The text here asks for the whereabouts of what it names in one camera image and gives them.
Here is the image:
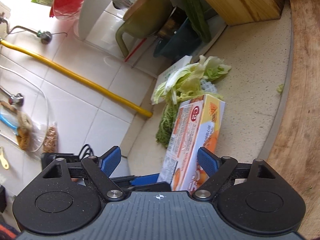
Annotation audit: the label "bag of grain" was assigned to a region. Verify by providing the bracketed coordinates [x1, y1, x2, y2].
[42, 122, 58, 153]

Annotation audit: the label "white foam fruit net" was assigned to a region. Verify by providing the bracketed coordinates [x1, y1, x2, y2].
[200, 79, 217, 94]

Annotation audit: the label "white dish rack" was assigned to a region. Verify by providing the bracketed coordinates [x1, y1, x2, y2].
[73, 0, 228, 78]

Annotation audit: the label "napa cabbage leaves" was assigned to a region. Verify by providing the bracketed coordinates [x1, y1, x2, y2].
[153, 55, 232, 148]

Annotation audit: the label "blue handled brush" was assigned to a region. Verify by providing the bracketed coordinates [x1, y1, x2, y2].
[0, 114, 18, 135]

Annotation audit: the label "teal plastic basin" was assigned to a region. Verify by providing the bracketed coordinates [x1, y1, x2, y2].
[153, 18, 202, 61]

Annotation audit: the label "orange white food carton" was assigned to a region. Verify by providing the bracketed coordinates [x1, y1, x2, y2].
[157, 94, 225, 193]

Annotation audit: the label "yellow gas hose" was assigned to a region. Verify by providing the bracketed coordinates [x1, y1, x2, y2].
[0, 39, 153, 119]

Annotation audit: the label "olive green colander bowl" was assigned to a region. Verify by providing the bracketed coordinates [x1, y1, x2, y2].
[116, 0, 174, 57]

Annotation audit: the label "steel pot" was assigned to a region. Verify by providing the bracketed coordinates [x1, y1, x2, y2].
[156, 7, 187, 40]

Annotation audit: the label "white cable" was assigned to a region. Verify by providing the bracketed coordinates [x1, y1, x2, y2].
[0, 64, 56, 153]

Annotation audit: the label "green pepper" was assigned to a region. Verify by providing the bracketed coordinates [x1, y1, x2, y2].
[181, 0, 212, 43]

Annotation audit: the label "wooden cutting board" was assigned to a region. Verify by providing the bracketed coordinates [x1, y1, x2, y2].
[268, 0, 319, 239]

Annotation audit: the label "wooden handled brush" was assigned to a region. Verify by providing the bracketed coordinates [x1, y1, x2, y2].
[1, 100, 33, 151]

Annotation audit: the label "red handled utensil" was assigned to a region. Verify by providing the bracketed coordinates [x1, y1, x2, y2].
[124, 38, 147, 62]

